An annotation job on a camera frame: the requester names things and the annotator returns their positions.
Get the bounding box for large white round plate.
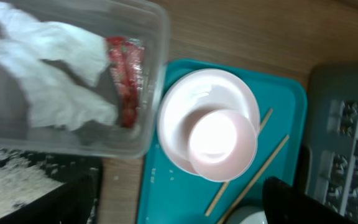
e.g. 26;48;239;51
157;68;260;176

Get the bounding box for clear plastic waste bin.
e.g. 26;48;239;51
0;1;170;158

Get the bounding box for pink bowl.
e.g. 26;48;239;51
188;110;258;182

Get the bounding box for grey-green bowl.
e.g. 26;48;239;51
225;206;268;224

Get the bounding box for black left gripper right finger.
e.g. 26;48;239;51
262;177;350;224

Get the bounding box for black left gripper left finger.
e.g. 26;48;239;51
0;174;96;224

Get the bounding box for pile of rice grains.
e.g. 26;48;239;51
0;149;63;218

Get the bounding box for black food waste tray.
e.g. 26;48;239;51
0;148;103;223

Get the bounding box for wooden chopstick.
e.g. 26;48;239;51
204;108;275;217
216;134;290;224

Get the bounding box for teal plastic serving tray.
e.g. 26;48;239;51
137;59;307;223

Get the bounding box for white paper napkin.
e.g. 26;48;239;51
0;1;118;131

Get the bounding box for red snack wrapper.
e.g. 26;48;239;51
106;36;145;128

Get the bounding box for grey plastic dish rack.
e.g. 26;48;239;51
303;62;358;223

